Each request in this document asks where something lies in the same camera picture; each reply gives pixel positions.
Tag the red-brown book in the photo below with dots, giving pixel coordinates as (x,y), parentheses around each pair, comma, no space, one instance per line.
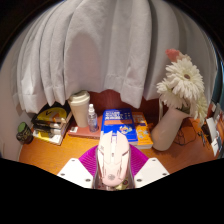
(83,131)

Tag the white device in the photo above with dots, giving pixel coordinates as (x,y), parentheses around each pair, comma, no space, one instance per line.
(215,136)

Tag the blue book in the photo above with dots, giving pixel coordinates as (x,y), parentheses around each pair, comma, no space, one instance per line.
(118,121)

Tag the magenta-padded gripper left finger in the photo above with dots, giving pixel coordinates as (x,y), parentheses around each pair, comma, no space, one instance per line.
(73,172)

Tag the white flower bouquet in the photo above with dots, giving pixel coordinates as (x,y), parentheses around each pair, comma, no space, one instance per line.
(183,80)

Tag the white pitcher vase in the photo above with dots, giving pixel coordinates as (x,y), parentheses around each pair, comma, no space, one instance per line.
(168,130)

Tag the yellow and white book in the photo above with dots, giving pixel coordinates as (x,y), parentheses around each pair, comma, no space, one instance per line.
(48,136)

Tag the white curtain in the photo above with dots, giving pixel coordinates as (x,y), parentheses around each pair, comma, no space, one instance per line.
(106,46)

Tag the clear spray bottle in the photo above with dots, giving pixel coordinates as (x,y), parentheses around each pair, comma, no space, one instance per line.
(92,120)

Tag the white lidded tumbler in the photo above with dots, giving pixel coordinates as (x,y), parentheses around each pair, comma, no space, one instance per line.
(80,111)

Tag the dark green mug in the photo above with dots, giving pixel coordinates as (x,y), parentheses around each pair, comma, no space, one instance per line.
(24,134)

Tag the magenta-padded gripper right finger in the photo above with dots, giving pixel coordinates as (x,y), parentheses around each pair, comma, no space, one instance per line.
(151,170)

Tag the pink computer mouse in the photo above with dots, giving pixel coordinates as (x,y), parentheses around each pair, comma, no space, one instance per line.
(113,158)

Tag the orange book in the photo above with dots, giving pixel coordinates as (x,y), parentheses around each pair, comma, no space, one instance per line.
(143,131)

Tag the yellow and black book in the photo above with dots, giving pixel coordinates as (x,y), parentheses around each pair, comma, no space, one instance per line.
(53,115)

